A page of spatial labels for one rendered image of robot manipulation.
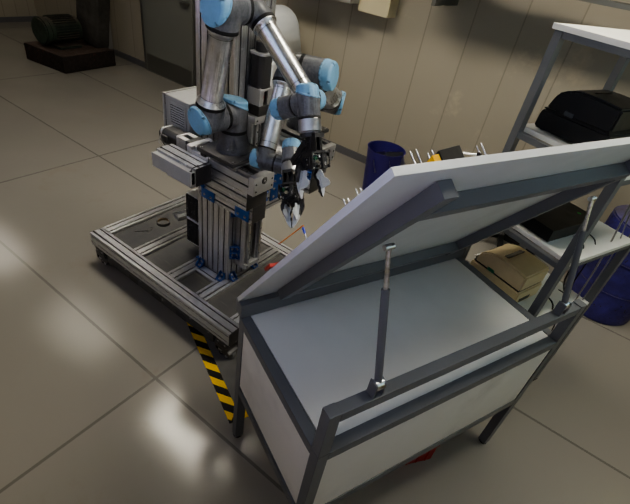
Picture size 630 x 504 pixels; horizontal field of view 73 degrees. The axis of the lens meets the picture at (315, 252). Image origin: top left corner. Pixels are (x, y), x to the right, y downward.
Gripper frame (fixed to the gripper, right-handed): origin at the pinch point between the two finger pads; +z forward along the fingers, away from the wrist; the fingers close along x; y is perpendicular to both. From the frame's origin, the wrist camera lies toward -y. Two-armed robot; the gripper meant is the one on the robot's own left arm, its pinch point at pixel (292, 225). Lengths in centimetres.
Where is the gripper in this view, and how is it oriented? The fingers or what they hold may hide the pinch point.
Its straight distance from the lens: 158.5
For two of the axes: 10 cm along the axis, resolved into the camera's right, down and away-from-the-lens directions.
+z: 0.1, 9.3, -3.7
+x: 9.7, -1.0, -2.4
